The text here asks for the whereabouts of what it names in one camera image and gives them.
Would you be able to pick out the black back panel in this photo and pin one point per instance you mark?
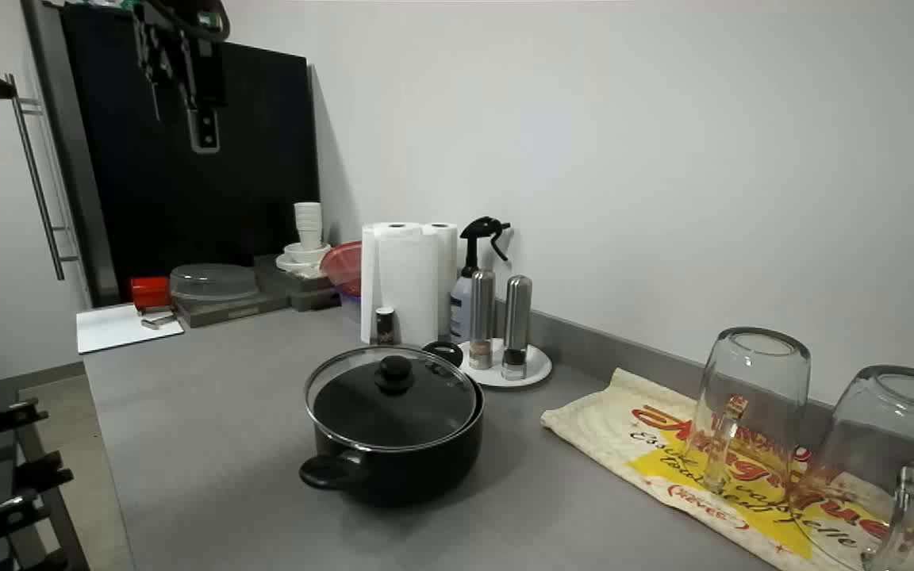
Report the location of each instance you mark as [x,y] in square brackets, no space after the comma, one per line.
[224,178]

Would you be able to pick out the red container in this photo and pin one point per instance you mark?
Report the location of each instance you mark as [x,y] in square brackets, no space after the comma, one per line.
[149,293]

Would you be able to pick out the small clear glass bottle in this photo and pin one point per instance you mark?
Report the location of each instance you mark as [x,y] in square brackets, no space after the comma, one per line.
[905,528]

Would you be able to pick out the black cooking pot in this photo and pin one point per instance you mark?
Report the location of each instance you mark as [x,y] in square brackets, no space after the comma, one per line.
[398,471]

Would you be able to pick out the white paper towel roll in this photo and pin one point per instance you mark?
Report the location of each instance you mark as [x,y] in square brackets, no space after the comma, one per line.
[398,285]
[444,254]

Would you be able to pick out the stack of white cups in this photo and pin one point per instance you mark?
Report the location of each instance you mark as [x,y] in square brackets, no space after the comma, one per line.
[309,223]

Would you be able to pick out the round white tray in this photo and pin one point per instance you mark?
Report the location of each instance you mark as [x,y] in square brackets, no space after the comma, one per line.
[535,368]

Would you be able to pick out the clear drinking glass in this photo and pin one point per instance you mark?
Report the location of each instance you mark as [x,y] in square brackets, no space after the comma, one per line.
[754,407]
[895,433]

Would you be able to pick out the white paper pad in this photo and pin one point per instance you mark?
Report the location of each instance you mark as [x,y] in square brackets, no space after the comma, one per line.
[118,328]

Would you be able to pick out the small glass shaker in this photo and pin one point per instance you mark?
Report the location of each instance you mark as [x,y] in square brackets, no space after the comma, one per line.
[386,324]
[481,352]

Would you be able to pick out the printed yellow red cloth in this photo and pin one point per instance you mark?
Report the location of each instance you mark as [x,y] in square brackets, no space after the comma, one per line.
[626,431]

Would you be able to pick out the glass lid with black knob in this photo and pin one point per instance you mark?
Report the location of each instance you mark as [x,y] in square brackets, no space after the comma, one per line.
[395,401]

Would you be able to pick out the dark grey box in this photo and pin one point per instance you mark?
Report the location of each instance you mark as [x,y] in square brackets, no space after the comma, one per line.
[303,290]

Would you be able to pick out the silver spray bottle black trigger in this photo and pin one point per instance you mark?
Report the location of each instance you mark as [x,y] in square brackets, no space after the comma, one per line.
[471,304]

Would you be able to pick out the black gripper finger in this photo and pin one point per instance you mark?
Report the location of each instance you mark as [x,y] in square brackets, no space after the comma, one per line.
[204,117]
[157,76]

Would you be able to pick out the pink translucent bowl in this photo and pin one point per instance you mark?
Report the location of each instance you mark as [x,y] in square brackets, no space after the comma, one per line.
[343,268]

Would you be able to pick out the tall silver pepper grinder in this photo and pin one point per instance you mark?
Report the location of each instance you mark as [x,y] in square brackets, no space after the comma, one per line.
[518,323]

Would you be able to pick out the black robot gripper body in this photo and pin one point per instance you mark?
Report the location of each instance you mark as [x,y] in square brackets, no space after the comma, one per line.
[177,25]

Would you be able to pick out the flat grey box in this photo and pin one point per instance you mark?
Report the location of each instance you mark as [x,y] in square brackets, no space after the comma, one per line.
[230,310]

